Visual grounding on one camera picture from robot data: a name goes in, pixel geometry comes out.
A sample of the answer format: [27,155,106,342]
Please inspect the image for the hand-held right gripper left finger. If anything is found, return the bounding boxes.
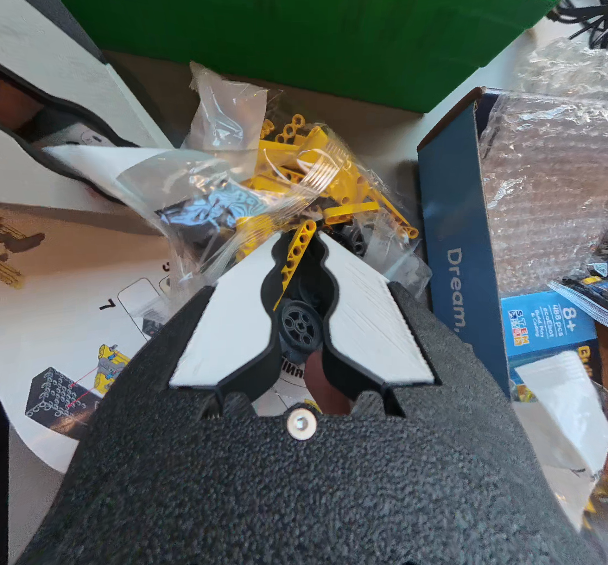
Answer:
[169,232,283,403]

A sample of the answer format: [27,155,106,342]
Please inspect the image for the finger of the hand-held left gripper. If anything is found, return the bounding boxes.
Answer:
[0,0,174,150]
[0,128,162,235]

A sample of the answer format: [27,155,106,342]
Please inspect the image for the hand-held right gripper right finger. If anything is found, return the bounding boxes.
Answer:
[317,232,435,402]

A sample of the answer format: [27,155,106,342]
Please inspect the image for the long yellow holed beam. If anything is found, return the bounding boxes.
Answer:
[273,220,318,311]

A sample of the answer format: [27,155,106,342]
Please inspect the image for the clear bag of yellow bricks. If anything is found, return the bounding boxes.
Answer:
[45,62,433,300]

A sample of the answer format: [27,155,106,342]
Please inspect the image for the black toy wheel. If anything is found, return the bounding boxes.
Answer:
[278,299,326,352]

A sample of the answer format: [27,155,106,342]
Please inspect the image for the white instruction booklet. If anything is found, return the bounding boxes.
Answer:
[0,202,214,475]

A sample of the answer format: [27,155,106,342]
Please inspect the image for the blue cardboard kit box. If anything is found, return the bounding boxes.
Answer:
[417,86,608,402]

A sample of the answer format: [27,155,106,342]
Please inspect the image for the green plastic bin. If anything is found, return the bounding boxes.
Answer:
[26,0,608,115]

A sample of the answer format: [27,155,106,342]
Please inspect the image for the clear bubble wrap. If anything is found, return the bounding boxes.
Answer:
[477,35,608,290]

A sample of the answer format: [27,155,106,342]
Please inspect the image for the black cables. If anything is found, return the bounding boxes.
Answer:
[546,0,608,50]

